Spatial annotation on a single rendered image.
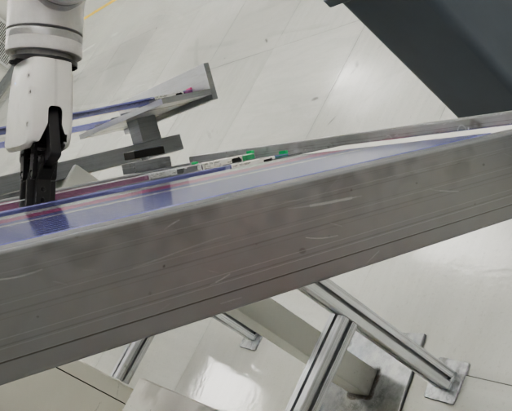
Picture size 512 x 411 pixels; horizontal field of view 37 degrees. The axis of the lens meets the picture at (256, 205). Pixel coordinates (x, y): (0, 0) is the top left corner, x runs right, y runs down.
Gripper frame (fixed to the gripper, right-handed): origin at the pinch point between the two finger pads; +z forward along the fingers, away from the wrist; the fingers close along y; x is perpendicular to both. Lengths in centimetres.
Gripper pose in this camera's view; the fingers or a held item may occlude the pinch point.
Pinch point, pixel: (37, 197)
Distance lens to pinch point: 89.2
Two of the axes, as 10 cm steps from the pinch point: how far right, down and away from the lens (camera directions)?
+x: 8.4, 0.5, 5.4
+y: 5.4, -0.1, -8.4
